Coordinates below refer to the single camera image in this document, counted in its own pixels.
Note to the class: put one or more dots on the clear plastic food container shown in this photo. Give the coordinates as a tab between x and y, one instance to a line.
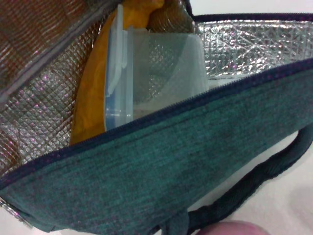
166	73

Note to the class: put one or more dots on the dark teal insulated lunch bag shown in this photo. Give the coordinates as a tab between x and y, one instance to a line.
146	171

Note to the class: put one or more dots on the yellow toy banana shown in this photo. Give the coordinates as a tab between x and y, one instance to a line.
93	98

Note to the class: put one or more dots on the pink toy peach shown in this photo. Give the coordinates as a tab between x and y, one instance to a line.
234	228

